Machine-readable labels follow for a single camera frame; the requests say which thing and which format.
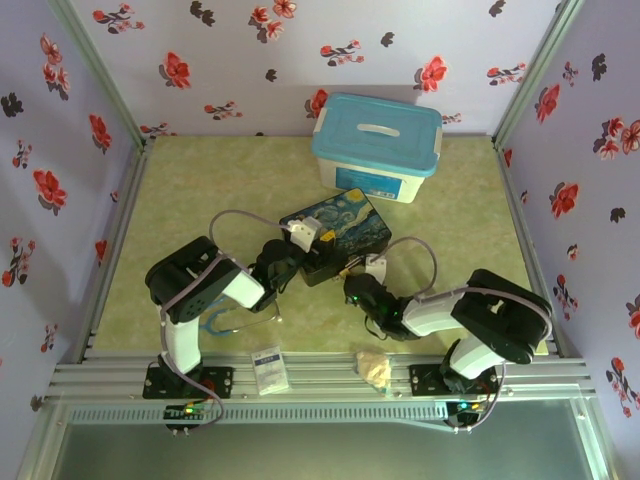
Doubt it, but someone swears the blue lidded plastic storage box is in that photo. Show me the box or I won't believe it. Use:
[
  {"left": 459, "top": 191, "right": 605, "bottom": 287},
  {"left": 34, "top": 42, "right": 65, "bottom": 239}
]
[{"left": 311, "top": 92, "right": 445, "bottom": 205}]

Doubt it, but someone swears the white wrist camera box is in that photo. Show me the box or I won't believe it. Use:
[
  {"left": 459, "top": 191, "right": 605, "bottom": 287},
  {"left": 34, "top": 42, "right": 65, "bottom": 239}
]
[
  {"left": 287, "top": 217, "right": 324, "bottom": 251},
  {"left": 363, "top": 253, "right": 389, "bottom": 284}
]

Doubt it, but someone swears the grey right arm cable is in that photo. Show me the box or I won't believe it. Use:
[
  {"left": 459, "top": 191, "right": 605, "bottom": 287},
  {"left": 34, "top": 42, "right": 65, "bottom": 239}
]
[{"left": 377, "top": 237, "right": 554, "bottom": 434}]

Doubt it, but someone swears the grey slotted cable duct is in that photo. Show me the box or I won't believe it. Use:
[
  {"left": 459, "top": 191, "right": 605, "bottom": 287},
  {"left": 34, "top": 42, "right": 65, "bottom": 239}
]
[{"left": 64, "top": 403, "right": 451, "bottom": 426}]

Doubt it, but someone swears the aluminium front frame rail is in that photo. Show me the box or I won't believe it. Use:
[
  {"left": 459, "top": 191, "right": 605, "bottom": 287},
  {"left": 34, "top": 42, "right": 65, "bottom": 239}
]
[{"left": 47, "top": 349, "right": 599, "bottom": 401}]

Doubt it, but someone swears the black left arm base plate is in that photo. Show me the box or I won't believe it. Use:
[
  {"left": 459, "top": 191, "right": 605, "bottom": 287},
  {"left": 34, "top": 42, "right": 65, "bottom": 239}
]
[{"left": 142, "top": 366, "right": 235, "bottom": 400}]

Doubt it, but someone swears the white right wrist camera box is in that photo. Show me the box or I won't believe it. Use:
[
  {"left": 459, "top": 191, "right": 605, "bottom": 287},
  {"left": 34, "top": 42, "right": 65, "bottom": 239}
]
[{"left": 363, "top": 253, "right": 389, "bottom": 284}]

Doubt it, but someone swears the aluminium corner post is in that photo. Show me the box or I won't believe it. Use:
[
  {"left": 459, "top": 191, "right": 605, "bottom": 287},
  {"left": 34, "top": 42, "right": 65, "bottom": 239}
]
[
  {"left": 47, "top": 0, "right": 151, "bottom": 151},
  {"left": 491, "top": 0, "right": 586, "bottom": 151}
]

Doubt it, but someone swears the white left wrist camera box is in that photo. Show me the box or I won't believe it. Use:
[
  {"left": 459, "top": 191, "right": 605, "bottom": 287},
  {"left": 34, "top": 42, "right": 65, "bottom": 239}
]
[{"left": 287, "top": 217, "right": 324, "bottom": 251}]

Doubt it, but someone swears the starry night painted metal box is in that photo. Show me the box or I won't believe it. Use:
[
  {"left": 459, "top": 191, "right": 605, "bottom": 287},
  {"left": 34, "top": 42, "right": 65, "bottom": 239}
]
[{"left": 278, "top": 187, "right": 394, "bottom": 288}]

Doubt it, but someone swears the grey left arm cable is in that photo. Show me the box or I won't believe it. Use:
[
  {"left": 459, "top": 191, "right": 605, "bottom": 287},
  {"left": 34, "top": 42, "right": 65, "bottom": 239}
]
[{"left": 158, "top": 209, "right": 296, "bottom": 432}]

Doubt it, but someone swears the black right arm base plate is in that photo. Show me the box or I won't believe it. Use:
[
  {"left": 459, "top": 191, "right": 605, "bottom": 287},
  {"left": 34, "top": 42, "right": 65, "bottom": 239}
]
[{"left": 408, "top": 363, "right": 501, "bottom": 399}]

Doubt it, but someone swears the clear bag of beige pieces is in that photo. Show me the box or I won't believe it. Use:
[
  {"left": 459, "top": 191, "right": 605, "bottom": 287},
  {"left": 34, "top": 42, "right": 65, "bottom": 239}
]
[{"left": 353, "top": 349, "right": 396, "bottom": 400}]

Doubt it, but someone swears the blue stethoscope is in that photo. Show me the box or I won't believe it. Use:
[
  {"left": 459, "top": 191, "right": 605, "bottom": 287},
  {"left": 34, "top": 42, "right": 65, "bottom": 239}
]
[{"left": 199, "top": 294, "right": 284, "bottom": 339}]

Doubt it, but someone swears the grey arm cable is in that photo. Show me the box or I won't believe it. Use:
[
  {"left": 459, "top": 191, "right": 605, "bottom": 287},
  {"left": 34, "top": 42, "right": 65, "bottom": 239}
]
[
  {"left": 377, "top": 237, "right": 554, "bottom": 434},
  {"left": 158, "top": 209, "right": 296, "bottom": 432}
]

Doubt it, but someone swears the aluminium side rail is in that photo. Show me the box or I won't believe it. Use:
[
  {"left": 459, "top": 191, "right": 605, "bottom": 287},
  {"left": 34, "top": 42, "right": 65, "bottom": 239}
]
[
  {"left": 493, "top": 139, "right": 571, "bottom": 359},
  {"left": 74, "top": 142, "right": 154, "bottom": 364}
]

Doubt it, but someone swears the white paper sachet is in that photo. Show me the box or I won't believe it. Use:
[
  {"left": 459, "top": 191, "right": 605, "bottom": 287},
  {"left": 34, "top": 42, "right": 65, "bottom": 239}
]
[{"left": 249, "top": 344, "right": 291, "bottom": 397}]

